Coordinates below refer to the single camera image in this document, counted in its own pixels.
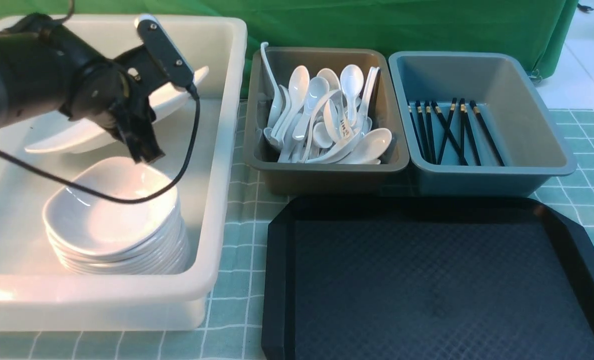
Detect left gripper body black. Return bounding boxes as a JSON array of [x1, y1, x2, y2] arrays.
[[59, 47, 152, 131]]

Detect green backdrop cloth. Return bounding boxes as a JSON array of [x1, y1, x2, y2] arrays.
[[0, 0, 580, 98]]

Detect large white plastic tub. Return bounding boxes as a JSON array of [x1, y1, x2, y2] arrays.
[[0, 14, 247, 332]]

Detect grey-blue plastic chopstick bin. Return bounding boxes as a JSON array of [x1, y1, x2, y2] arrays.
[[389, 51, 577, 197]]

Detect black chopstick in bin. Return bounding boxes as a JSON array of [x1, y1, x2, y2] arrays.
[[470, 100, 506, 167], [459, 98, 482, 166], [431, 97, 468, 166], [434, 97, 457, 164]]

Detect brown plastic spoon bin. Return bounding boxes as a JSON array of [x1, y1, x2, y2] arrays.
[[243, 47, 410, 196]]

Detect black serving tray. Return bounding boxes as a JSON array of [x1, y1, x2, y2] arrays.
[[261, 195, 594, 360]]

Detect pile of white spoons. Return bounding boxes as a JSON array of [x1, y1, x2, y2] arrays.
[[260, 42, 394, 165]]

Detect stack of white bowls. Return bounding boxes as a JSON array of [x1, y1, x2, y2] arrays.
[[42, 156, 191, 275]]

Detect large white square plate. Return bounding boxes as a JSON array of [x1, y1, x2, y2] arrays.
[[24, 83, 191, 154]]

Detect teal checkered tablecloth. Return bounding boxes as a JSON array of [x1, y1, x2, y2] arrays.
[[0, 102, 594, 360]]

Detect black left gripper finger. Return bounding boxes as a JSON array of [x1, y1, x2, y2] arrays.
[[112, 102, 166, 164]]

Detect black camera cable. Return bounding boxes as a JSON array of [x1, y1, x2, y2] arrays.
[[0, 85, 201, 205]]

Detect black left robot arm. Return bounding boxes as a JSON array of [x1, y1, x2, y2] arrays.
[[0, 13, 166, 163]]

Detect white ceramic spoon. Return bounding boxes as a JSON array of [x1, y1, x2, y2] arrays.
[[272, 65, 310, 145]]

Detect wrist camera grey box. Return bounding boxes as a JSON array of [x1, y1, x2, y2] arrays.
[[134, 13, 196, 93]]

